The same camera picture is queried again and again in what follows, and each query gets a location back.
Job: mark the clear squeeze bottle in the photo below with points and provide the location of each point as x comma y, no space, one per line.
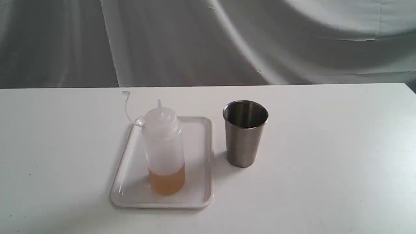
161,131

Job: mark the stainless steel cup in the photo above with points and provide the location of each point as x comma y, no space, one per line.
244,123

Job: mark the grey fabric backdrop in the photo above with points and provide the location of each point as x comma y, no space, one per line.
126,43

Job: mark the white plastic tray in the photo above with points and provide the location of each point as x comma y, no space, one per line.
131,186

